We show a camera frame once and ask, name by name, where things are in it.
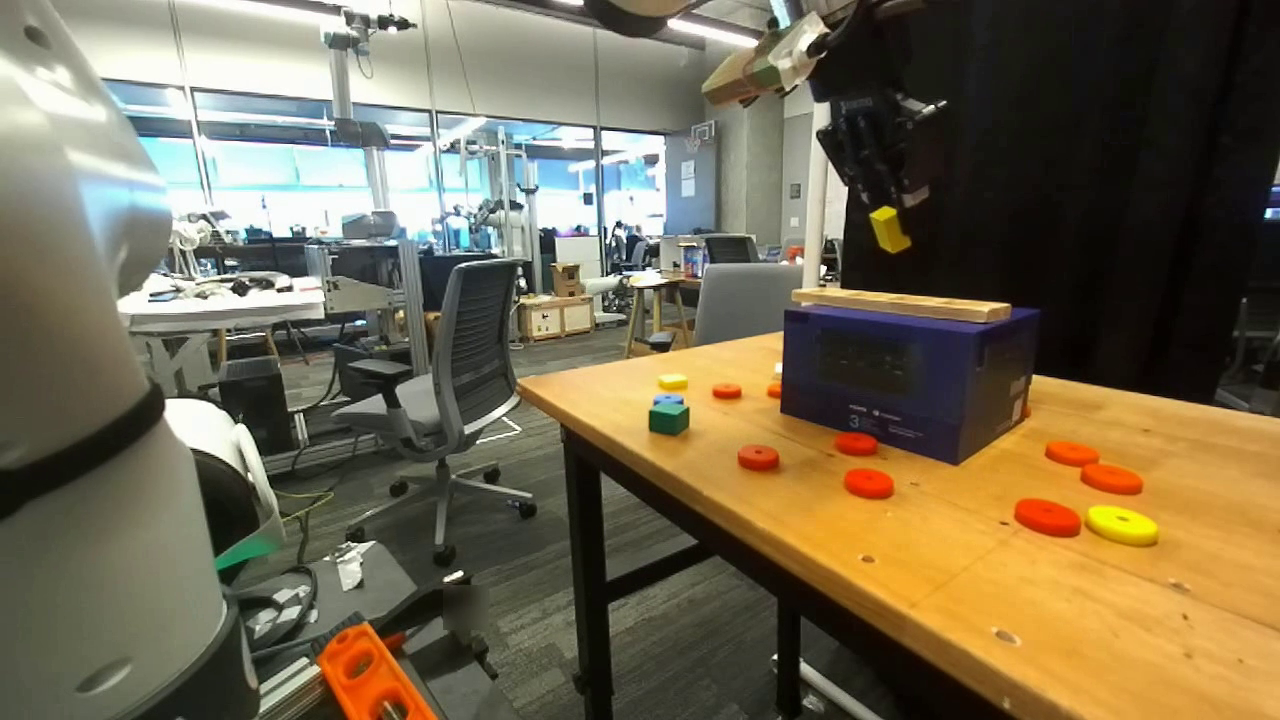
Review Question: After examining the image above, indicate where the grey mesh office chair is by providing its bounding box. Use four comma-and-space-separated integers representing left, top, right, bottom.
328, 253, 539, 568

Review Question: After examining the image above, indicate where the white work table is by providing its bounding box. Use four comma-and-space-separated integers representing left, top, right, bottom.
110, 270, 330, 399

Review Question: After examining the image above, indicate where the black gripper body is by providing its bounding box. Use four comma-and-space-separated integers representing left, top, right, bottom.
811, 86, 951, 193

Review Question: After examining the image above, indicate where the small yellow block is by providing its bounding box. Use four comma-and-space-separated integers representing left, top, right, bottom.
866, 202, 915, 259

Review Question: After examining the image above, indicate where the green block with blue top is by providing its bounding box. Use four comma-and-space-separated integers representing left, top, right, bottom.
642, 392, 694, 439

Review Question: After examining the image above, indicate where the orange plastic tool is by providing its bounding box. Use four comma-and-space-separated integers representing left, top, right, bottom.
312, 618, 439, 720

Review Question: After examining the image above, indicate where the grey fabric chair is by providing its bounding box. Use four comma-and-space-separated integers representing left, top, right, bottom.
686, 259, 807, 347

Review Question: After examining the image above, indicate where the white frame pole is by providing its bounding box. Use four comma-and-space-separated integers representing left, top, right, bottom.
799, 98, 837, 290

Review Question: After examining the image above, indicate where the yellow disc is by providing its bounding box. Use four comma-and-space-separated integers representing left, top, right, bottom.
1078, 500, 1164, 551

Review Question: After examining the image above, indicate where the blue cardboard box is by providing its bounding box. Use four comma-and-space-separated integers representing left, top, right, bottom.
775, 301, 1043, 467

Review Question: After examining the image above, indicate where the black curtain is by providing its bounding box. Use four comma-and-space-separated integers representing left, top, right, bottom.
837, 0, 1280, 407

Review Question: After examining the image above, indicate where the wooden board with slots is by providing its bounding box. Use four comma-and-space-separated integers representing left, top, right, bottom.
789, 284, 1020, 328

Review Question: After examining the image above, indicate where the black metal table frame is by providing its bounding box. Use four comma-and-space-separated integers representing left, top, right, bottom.
557, 419, 934, 720

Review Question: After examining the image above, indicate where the grey ceiling mounted column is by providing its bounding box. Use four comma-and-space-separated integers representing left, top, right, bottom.
314, 0, 420, 153

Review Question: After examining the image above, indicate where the low cardboard box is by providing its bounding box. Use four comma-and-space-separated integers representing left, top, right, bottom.
513, 290, 601, 343

